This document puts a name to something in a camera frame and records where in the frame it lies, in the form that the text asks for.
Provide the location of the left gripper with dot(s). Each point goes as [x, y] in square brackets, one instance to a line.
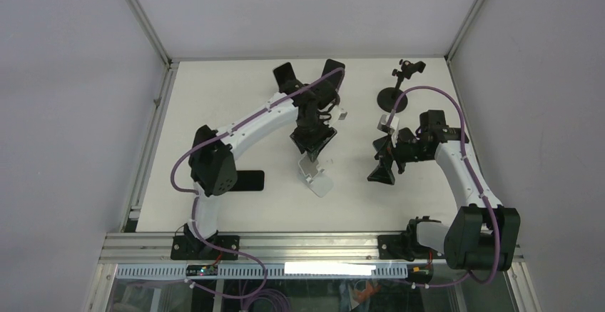
[304, 147]

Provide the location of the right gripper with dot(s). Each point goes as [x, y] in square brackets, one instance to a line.
[383, 173]

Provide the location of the black phone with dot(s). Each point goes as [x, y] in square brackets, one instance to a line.
[286, 79]
[334, 72]
[249, 180]

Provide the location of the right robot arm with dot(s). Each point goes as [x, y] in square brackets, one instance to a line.
[483, 234]

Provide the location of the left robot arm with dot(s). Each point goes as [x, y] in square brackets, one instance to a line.
[214, 151]

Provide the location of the black tall clamp stand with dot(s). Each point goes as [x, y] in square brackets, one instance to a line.
[393, 97]

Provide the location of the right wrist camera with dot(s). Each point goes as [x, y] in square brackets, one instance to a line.
[388, 124]

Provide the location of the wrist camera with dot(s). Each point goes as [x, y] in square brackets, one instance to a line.
[388, 124]
[341, 114]

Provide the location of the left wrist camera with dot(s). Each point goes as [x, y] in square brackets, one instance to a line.
[341, 114]

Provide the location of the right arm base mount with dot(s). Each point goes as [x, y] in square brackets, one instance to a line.
[401, 247]

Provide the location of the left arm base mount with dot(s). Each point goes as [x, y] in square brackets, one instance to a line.
[191, 249]

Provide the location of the aluminium frame rail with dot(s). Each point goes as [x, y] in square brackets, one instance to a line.
[270, 247]

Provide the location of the white slotted cable duct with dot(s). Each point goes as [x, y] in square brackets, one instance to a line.
[288, 270]

